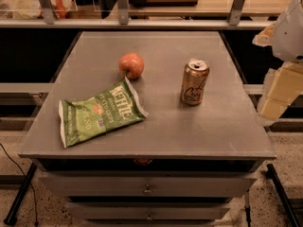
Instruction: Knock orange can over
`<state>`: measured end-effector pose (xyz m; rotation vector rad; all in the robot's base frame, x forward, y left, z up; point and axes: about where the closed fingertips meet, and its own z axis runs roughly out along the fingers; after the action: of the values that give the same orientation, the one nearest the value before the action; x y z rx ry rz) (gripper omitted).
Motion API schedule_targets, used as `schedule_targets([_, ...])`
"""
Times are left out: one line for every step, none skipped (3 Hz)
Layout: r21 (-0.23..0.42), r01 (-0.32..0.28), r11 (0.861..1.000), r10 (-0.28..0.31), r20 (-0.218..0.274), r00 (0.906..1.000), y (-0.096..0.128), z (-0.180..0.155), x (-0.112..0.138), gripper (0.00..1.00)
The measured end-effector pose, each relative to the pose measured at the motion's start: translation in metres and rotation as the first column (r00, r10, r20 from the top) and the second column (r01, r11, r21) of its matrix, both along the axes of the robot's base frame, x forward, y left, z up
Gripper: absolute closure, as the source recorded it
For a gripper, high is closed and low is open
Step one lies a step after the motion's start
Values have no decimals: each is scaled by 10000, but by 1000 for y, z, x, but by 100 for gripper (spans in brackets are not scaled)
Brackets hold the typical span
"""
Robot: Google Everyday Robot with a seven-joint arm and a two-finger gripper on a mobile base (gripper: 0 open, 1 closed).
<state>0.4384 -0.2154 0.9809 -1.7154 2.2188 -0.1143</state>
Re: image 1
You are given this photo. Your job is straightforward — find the metal shelf rail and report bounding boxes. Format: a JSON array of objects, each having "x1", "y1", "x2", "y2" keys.
[{"x1": 0, "y1": 0, "x2": 280, "y2": 30}]

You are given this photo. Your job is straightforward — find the red apple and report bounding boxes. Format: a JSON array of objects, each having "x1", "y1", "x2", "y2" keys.
[{"x1": 118, "y1": 53, "x2": 144, "y2": 79}]

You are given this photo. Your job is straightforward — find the black floor bar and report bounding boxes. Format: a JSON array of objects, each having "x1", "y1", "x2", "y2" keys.
[
  {"x1": 1, "y1": 164, "x2": 37, "y2": 226},
  {"x1": 266, "y1": 164, "x2": 303, "y2": 227}
]

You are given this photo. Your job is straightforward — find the green chip bag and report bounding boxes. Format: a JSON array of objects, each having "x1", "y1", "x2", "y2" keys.
[{"x1": 59, "y1": 78, "x2": 148, "y2": 148}]

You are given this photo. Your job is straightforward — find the grey drawer cabinet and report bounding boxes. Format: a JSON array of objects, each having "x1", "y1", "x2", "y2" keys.
[{"x1": 22, "y1": 31, "x2": 276, "y2": 227}]

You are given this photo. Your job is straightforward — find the drawer with knob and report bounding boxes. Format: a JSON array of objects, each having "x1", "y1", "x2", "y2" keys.
[
  {"x1": 40, "y1": 173, "x2": 256, "y2": 198},
  {"x1": 66, "y1": 202, "x2": 230, "y2": 220}
]

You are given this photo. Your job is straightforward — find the black left floor bar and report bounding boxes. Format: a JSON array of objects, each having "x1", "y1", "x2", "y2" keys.
[{"x1": 1, "y1": 164, "x2": 37, "y2": 226}]

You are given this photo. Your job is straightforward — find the black cable on floor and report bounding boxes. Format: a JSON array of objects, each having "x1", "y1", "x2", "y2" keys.
[{"x1": 0, "y1": 143, "x2": 40, "y2": 227}]

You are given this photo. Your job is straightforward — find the lower drawer with knob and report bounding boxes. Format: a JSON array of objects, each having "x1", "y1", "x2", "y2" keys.
[{"x1": 66, "y1": 202, "x2": 230, "y2": 220}]

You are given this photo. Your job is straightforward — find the top drawer with knob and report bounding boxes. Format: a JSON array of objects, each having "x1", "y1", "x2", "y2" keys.
[{"x1": 40, "y1": 173, "x2": 256, "y2": 198}]

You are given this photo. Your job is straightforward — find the black right floor bar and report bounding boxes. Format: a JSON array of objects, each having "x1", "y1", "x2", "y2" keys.
[{"x1": 266, "y1": 164, "x2": 303, "y2": 227}]

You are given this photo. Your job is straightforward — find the orange soda can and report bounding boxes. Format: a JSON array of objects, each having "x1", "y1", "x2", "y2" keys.
[{"x1": 180, "y1": 59, "x2": 210, "y2": 106}]

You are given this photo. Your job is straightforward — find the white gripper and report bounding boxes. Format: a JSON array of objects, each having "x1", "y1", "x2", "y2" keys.
[{"x1": 252, "y1": 0, "x2": 303, "y2": 121}]

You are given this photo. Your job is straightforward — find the orange white bag on shelf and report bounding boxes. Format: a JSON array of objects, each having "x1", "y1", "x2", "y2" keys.
[{"x1": 37, "y1": 0, "x2": 75, "y2": 22}]

